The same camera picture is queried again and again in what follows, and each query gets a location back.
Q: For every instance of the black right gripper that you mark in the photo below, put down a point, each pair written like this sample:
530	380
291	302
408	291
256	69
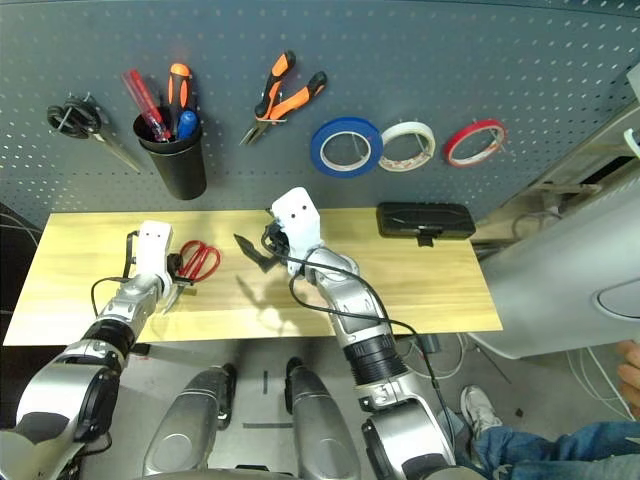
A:
277	242

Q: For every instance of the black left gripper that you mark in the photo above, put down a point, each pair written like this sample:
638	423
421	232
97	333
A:
173	265

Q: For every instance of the blue tape roll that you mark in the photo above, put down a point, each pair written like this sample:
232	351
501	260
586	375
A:
320	150

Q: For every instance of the orange black needle-nose pliers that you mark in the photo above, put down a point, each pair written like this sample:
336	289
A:
280	107

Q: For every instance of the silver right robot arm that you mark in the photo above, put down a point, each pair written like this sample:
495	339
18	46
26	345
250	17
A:
350	300

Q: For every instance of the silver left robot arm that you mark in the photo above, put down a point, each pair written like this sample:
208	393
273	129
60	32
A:
120	310

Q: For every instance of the dark grey pegboard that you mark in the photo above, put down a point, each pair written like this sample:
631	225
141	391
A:
400	60

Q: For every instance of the bystander bare hand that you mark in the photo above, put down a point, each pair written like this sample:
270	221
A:
631	372

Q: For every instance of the black tool cup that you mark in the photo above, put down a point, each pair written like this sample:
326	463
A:
180	170

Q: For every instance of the short black floor tape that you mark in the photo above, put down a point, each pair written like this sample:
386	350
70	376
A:
265	382

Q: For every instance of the silver left robot leg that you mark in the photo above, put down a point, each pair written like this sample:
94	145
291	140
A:
185	430

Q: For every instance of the silver robot leg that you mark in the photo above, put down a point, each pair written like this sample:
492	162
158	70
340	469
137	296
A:
185	430
320	430

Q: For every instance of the long black floor tape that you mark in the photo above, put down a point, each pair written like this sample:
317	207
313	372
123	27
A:
267	425

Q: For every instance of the black tool case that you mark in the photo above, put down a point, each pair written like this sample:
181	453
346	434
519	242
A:
425	217

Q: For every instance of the silver right robot leg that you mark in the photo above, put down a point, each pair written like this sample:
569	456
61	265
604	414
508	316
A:
320	430

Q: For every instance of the white tape roll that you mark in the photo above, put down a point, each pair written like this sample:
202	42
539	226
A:
405	129

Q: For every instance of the dark power adapter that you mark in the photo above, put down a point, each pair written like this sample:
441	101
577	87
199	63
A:
429	345

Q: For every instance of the red tape roll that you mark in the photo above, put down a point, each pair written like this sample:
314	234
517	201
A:
465	132

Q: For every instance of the white sneaker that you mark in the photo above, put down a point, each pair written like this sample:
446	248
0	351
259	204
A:
477	405

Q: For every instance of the white grey machine housing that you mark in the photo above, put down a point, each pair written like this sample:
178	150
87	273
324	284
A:
550	300

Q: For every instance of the blue jeans leg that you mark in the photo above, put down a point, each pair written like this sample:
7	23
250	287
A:
575	450

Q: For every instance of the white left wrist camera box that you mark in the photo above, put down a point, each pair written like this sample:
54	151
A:
152	245

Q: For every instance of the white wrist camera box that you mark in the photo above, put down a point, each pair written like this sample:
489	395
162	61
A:
152	245
297	220

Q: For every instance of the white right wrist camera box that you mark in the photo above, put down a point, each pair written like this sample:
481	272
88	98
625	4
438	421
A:
297	220

